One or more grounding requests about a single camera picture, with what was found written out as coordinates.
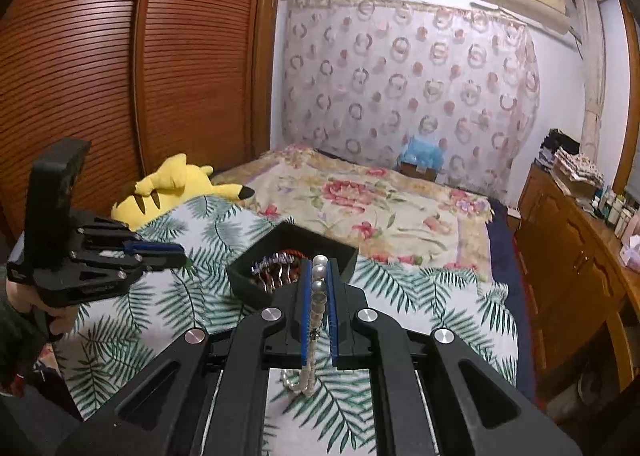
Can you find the dark folded clothes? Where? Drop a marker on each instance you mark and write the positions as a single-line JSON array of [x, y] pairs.
[[552, 146]]

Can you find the person's left hand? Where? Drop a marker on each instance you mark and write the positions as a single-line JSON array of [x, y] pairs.
[[62, 321]]

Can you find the floral folded cloth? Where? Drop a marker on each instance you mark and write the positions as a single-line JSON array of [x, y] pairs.
[[580, 166]]

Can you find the navy bed sheet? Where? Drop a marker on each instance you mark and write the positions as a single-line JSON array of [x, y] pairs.
[[505, 261]]

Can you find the pink tissue box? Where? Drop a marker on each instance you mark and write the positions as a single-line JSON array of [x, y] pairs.
[[632, 252]]

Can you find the row of cosmetic bottles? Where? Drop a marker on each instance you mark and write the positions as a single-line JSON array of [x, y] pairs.
[[617, 213]]

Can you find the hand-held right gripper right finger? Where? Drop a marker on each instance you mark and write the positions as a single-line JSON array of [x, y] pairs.
[[334, 326]]

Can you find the yellow plush toy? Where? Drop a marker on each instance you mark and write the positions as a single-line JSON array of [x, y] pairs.
[[170, 181]]

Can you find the beige tied curtain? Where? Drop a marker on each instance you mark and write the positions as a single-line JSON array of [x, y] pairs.
[[592, 86]]

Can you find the green leaf print cloth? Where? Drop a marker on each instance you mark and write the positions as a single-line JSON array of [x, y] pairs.
[[425, 296]]

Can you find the brown cardboard box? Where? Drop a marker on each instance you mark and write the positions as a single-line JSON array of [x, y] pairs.
[[580, 188]]

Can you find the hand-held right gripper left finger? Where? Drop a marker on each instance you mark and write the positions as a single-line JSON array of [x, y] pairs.
[[302, 316]]

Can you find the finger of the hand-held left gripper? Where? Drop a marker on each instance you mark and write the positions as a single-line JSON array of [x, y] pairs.
[[110, 236], [115, 273]]

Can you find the small white box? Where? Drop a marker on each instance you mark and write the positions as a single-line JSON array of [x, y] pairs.
[[512, 212]]

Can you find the black box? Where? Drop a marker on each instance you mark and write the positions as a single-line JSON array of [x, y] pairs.
[[250, 281]]

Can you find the wooden window frame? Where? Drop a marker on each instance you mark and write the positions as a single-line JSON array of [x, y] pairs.
[[631, 111]]

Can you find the wooden sideboard cabinet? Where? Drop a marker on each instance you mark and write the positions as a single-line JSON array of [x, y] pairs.
[[565, 256]]

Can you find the circle print sheer curtain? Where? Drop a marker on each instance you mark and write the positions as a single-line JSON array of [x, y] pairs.
[[400, 86]]

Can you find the person's left forearm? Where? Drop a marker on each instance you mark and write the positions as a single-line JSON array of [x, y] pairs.
[[20, 346]]

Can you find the brown slatted wardrobe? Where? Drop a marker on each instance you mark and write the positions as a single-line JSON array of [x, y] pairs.
[[100, 61]]

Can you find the small cardboard box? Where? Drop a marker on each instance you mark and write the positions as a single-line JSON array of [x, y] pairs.
[[417, 171]]

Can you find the blue plush toy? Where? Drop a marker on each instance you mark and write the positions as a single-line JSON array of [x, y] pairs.
[[422, 151]]

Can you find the floral blanket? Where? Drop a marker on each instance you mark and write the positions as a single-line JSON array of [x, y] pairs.
[[375, 216]]

